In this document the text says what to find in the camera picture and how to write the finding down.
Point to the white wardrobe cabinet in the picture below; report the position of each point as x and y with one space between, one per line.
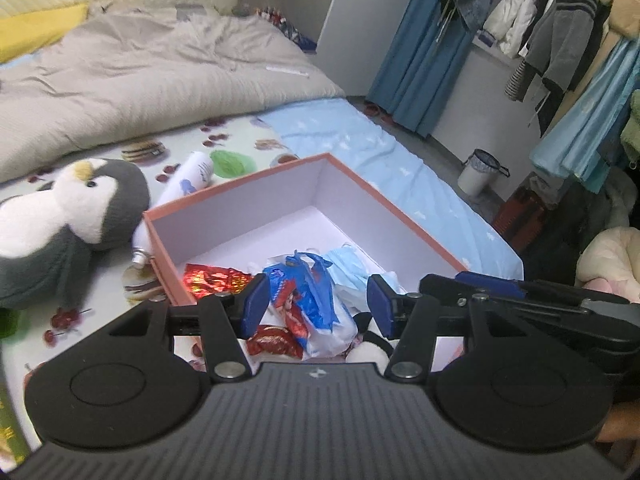
360 25

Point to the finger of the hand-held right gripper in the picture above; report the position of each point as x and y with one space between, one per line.
540 307
492 280

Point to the yellow pillow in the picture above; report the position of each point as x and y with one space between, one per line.
35 30

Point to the white slim stick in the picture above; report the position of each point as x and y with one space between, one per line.
287 71

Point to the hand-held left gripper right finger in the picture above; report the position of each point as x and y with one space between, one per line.
382 305

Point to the pink cardboard box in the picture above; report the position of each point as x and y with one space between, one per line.
240 210

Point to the dark red floor object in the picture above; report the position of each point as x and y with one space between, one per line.
520 215

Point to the dark clothing heap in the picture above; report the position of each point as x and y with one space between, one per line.
575 220

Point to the shiny red foil wrapper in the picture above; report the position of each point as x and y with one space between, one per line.
210 277

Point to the row of hanging clothes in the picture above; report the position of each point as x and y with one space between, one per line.
565 20

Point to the green yellow wrapped stick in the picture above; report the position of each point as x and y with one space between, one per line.
12 430

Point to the person's right hand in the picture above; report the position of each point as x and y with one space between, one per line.
622 422

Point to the cluster of small bottles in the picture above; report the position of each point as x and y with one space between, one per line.
287 27

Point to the white trash bin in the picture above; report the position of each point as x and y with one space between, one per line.
475 175

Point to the fruit printed plastic mat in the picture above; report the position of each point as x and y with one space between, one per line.
100 320

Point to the small panda plush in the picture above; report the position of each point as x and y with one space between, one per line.
367 355

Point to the grey white penguin plush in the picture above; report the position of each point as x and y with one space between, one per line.
45 260

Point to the grey duvet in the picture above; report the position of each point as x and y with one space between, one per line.
150 85

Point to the blue curtain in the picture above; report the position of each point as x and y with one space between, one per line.
420 60

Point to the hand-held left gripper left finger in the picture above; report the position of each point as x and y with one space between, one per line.
255 305

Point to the dark red patterned wrapper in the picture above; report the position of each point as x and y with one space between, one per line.
272 342

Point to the cream plush cushion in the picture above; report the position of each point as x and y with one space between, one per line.
615 260

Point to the blue face mask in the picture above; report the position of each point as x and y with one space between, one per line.
347 265

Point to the blue snack packet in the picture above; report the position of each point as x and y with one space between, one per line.
310 300

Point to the white spray bottle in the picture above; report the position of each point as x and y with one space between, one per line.
187 175

